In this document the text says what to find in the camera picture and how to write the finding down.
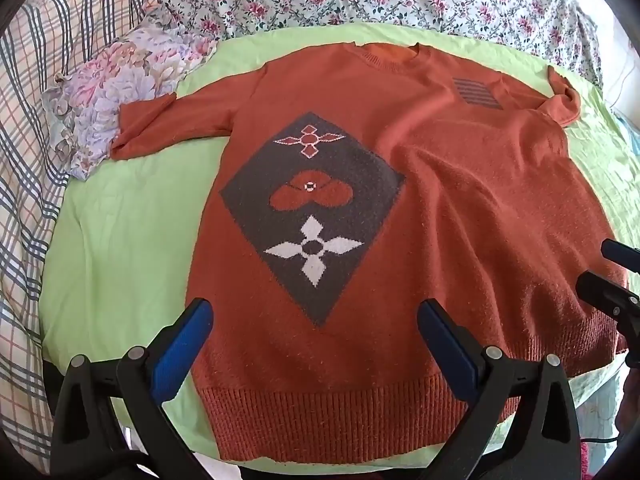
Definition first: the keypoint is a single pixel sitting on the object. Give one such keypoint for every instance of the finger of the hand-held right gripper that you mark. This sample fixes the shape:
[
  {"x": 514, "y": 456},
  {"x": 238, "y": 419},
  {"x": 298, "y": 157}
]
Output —
[
  {"x": 610, "y": 297},
  {"x": 625, "y": 254}
]

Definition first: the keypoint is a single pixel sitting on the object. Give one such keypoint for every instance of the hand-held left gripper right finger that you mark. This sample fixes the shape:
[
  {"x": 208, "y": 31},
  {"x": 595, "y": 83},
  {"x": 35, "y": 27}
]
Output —
[{"x": 447, "y": 347}]

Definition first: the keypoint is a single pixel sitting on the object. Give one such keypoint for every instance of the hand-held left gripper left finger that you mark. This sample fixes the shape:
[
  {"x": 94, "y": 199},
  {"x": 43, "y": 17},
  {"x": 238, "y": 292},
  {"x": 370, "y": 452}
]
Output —
[{"x": 182, "y": 347}]

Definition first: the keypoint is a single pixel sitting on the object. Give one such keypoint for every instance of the orange knit sweater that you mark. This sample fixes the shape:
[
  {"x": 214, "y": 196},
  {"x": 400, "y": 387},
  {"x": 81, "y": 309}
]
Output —
[{"x": 450, "y": 185}]

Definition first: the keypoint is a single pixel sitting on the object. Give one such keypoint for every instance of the light green bed sheet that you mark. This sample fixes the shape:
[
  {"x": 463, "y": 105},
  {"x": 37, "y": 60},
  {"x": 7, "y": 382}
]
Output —
[{"x": 125, "y": 235}]

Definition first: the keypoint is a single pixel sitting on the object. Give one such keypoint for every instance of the plaid blanket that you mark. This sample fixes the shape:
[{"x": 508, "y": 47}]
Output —
[{"x": 30, "y": 160}]

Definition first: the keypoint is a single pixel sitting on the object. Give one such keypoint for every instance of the pastel floral pillow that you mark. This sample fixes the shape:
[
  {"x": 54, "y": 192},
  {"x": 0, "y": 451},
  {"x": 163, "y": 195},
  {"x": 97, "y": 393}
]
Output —
[{"x": 115, "y": 75}]

